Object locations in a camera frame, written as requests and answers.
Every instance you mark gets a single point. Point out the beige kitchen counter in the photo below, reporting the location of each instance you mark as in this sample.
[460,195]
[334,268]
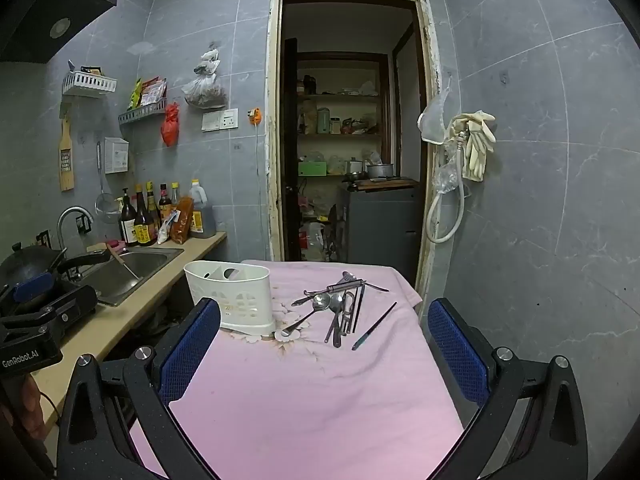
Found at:
[145,305]

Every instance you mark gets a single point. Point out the pink sponge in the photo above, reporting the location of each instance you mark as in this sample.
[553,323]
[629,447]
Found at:
[116,246]

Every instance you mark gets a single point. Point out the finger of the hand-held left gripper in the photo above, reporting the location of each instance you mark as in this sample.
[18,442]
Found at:
[70,307]
[32,286]

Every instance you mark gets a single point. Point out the grey wall rack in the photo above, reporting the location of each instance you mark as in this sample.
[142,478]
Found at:
[142,112]

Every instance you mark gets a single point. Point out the steel sink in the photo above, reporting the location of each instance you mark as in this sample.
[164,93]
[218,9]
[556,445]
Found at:
[140,265]

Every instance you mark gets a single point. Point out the clear plastic bag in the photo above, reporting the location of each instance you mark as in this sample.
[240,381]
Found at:
[442,180]

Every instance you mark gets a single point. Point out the white plastic utensil holder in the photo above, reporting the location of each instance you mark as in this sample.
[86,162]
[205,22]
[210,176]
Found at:
[235,295]

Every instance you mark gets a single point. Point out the black range hood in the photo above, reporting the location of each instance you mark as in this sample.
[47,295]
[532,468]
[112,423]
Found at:
[45,10]

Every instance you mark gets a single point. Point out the red plastic bag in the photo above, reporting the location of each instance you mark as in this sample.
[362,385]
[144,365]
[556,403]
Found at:
[170,127]

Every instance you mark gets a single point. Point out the clear bag of dried goods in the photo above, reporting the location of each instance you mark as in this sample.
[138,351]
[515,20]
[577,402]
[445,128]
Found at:
[205,92]

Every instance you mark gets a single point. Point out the green box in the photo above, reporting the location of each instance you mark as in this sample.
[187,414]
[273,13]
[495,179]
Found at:
[312,168]

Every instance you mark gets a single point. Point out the small printed box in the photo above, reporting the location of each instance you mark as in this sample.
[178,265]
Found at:
[91,70]

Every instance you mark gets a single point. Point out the white wall basket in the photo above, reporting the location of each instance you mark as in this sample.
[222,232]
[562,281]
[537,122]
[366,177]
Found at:
[90,85]

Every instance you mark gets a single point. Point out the wooden grater board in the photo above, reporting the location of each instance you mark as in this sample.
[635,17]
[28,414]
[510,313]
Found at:
[66,160]

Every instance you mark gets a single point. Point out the metal peeler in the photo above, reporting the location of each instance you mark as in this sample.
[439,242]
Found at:
[345,287]

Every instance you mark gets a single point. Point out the metal strainer ladle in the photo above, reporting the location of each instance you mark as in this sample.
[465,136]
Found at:
[106,207]

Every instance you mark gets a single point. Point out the white wall socket panel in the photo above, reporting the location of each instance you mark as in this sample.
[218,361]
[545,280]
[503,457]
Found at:
[220,120]

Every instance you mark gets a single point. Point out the plastic bottles on floor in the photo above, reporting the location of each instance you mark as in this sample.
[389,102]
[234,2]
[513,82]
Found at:
[314,240]

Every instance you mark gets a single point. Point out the dark sauce bottle yellow label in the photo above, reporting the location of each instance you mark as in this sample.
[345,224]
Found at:
[145,230]

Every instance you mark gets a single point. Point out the person's left hand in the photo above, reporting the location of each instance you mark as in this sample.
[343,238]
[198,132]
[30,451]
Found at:
[35,405]

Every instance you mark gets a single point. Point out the pink tablecloth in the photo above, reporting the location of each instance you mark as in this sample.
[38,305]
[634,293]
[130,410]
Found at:
[310,400]

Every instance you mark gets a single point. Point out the small sauce bottle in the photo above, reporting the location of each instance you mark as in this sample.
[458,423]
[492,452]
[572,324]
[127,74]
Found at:
[174,194]

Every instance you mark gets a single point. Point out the orange red seasoning packet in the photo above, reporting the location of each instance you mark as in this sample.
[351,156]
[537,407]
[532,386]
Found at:
[181,222]

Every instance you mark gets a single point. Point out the metal faucet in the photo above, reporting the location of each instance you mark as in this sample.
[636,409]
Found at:
[75,210]

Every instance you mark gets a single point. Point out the wooden shelf unit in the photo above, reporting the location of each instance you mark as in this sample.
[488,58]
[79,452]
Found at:
[345,97]

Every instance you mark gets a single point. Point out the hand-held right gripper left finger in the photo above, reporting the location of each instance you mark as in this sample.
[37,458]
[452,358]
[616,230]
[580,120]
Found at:
[192,345]

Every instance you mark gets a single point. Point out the worn door frame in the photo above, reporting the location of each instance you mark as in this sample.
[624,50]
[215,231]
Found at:
[272,135]

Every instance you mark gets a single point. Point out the small metal pan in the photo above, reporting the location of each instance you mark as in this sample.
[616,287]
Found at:
[354,177]

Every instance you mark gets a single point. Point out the pale green jar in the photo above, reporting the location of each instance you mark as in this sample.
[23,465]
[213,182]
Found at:
[323,121]

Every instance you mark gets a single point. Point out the grey cabinet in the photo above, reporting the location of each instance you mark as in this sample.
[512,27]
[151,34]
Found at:
[380,230]

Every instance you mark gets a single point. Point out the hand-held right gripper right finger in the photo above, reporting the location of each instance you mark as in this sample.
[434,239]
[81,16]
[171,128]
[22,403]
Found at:
[457,345]

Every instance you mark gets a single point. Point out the black wok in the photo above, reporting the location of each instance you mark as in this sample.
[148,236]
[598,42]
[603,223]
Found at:
[25,265]

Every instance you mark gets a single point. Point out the black wall plug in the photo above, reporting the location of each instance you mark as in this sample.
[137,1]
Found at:
[84,222]
[43,239]

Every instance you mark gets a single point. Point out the dark wooden door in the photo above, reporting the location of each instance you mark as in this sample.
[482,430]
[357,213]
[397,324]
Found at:
[289,160]

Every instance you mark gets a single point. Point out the green yellow seasoning packet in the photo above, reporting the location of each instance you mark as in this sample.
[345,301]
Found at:
[135,94]

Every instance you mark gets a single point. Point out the white wall box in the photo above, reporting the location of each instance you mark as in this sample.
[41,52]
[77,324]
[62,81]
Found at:
[116,156]

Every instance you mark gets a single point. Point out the metal pot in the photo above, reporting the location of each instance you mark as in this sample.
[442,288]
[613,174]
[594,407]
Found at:
[380,171]

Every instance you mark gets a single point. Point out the orange wall hook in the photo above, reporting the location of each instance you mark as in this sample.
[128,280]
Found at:
[255,116]

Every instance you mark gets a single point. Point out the large metal spoon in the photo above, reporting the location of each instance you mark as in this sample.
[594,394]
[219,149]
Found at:
[320,302]

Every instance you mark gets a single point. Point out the metal cup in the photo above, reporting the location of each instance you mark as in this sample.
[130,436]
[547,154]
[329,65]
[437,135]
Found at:
[353,166]

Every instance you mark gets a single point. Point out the white blue packet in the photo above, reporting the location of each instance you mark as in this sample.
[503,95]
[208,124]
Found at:
[166,230]

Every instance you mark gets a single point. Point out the red seasoning packets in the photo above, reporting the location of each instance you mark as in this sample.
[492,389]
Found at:
[154,91]

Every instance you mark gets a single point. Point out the cream rubber gloves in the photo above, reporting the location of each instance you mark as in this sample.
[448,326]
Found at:
[477,150]

